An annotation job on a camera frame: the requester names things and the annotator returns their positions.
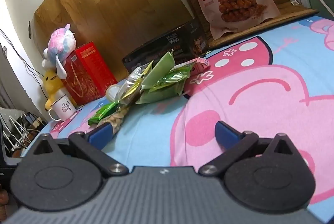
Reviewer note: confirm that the black cardboard box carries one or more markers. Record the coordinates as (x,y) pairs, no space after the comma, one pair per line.
(167,44)

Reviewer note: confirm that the white enamel mug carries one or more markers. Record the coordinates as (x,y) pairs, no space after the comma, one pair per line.
(61,108)

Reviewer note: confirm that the white round lid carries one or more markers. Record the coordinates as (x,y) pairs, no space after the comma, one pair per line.
(112,92)

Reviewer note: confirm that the pale green snack packet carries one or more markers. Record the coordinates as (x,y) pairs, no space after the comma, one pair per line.
(156,97)
(159,70)

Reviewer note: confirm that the small pink snack box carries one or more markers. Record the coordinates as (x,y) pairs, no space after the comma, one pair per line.
(199,63)

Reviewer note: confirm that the glossy green snack packet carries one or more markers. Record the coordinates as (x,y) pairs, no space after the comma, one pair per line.
(103,113)
(172,77)

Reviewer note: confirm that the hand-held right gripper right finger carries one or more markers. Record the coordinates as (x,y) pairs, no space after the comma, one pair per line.
(227,135)

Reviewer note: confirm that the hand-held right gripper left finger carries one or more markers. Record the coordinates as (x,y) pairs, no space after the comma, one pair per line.
(100,132)

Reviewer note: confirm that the printed cartoon bed sheet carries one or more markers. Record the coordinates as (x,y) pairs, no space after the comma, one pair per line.
(261,83)

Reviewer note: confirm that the clear nut packet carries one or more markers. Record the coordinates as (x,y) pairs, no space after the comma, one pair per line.
(117,118)

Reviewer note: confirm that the clear yellow snack packet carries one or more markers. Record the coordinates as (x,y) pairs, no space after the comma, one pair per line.
(133,85)

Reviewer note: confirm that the red gift box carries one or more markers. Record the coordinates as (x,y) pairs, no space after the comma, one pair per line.
(86,72)

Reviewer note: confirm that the pastel plush toy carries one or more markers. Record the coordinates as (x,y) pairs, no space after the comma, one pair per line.
(61,44)

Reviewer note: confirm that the white drying rack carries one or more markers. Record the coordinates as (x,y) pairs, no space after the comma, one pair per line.
(15,130)

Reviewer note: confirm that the wooden headboard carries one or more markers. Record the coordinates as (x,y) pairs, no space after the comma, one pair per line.
(117,4)

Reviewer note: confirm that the yellow plush toy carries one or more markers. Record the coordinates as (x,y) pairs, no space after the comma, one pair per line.
(52,83)

